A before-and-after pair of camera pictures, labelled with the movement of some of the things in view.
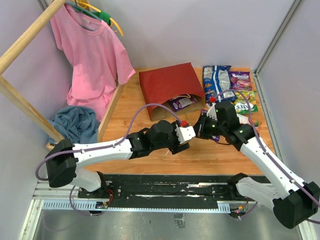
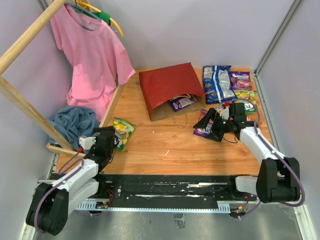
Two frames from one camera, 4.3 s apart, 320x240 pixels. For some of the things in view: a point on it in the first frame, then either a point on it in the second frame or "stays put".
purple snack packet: [240, 80] stays put
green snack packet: [246, 102] stays put
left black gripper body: [174, 145] -> [109, 153]
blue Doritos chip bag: [217, 79] stays put
